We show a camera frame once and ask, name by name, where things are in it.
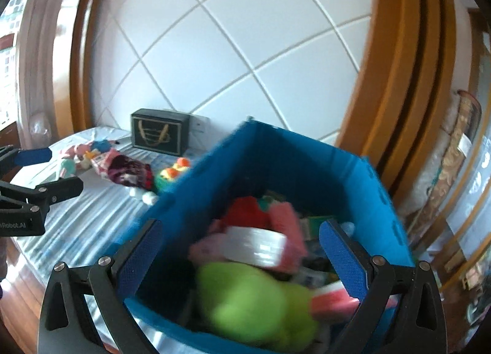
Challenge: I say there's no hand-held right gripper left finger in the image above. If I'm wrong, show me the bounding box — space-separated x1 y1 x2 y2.
37 218 165 354

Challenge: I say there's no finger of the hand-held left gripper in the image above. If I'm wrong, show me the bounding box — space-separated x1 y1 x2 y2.
0 176 84 213
0 146 53 182

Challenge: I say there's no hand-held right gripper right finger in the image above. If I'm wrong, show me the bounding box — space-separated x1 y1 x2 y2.
319 219 449 354

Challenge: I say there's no yellow duck frog plush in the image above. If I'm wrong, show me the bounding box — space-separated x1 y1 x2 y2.
153 158 191 193

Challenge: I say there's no white tape roll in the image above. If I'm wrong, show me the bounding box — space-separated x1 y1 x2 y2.
224 225 288 268

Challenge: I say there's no green plush toy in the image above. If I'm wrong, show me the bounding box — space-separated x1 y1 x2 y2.
195 262 319 352

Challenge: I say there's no blue plastic crate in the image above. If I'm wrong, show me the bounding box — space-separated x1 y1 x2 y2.
115 120 418 354

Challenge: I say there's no pink plush toy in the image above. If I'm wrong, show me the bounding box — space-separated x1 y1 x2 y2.
60 144 92 163

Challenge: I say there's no red flat packet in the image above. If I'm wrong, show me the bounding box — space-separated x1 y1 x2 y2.
94 149 121 178

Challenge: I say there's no pink knitted cloth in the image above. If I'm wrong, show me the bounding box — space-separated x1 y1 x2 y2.
269 202 308 260

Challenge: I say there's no window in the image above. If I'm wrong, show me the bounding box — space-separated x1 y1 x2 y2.
0 0 32 130

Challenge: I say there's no red fluffy cloth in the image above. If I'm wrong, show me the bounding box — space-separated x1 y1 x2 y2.
224 197 275 230

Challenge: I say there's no black gift bag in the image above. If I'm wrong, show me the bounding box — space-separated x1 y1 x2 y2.
130 108 191 157

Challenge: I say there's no wooden glass door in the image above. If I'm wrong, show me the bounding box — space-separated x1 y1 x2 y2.
407 9 491 301

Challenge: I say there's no rolled patterned mat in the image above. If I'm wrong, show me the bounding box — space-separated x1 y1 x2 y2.
399 91 482 220

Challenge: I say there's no wooden wall frame post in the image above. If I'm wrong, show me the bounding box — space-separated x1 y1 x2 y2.
334 0 476 205
70 0 116 135

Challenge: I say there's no white wall socket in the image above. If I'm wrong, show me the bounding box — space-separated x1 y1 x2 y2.
191 116 211 135

